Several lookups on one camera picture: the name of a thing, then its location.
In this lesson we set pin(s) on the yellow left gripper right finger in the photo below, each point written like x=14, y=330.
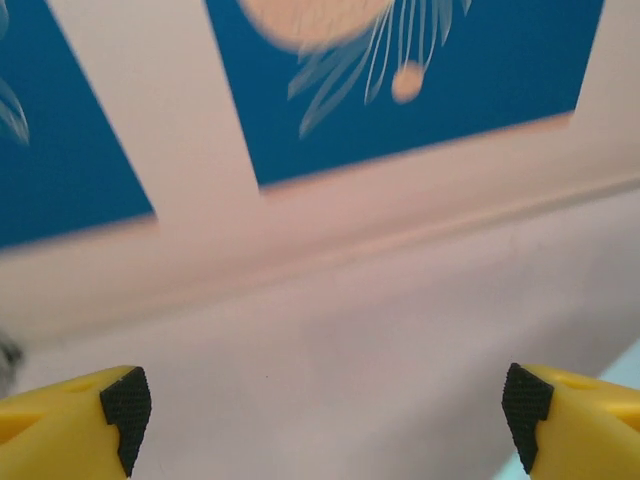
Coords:
x=585, y=430

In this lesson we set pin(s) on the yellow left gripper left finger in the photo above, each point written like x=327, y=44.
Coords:
x=55, y=430

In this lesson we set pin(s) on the light blue paper box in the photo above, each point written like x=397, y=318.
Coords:
x=627, y=362

